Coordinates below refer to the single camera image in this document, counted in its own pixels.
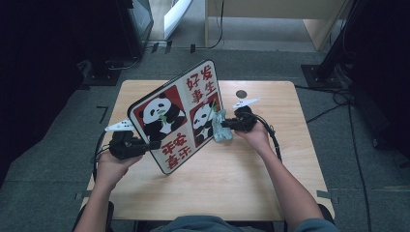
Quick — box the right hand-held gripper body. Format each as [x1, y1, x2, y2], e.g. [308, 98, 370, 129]
[232, 97, 261, 132]

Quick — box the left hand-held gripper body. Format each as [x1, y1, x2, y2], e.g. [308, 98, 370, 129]
[104, 119, 148, 161]

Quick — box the light blue cleaning cloth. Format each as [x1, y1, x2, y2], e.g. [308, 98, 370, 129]
[211, 108, 234, 143]

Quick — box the person's right hand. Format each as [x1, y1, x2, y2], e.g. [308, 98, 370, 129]
[235, 120, 275, 153]

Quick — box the person's left hand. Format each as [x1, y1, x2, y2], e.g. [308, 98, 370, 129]
[95, 152, 143, 191]

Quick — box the grey tape strip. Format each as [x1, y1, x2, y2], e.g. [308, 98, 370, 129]
[74, 189, 99, 201]
[316, 189, 339, 205]

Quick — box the black metal stand base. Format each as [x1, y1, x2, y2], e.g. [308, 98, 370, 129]
[300, 63, 343, 90]
[84, 59, 123, 87]

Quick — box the person's blue-grey shirt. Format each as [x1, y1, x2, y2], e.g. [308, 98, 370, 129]
[151, 215, 339, 232]

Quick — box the light wooden cabinet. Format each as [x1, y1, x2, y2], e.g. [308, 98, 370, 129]
[204, 0, 354, 52]

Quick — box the white panel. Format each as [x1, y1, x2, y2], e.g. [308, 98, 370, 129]
[163, 0, 193, 41]

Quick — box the dark curtain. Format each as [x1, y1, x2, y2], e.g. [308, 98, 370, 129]
[337, 0, 410, 159]
[0, 0, 136, 189]

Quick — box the dark monitor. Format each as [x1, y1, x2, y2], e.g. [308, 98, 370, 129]
[127, 0, 155, 43]

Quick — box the left hand-held gripper black cable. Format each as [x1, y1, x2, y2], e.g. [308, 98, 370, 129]
[92, 130, 114, 182]

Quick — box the hand-held gripper black cable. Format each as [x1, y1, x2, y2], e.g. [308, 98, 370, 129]
[92, 130, 114, 182]
[254, 113, 283, 162]

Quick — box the right hand-held gripper black cable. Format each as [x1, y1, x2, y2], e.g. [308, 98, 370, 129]
[254, 113, 283, 162]

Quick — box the hanging black cable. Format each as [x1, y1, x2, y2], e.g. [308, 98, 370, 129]
[190, 0, 225, 54]

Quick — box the black floor cable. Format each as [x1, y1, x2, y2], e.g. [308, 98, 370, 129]
[294, 84, 373, 232]

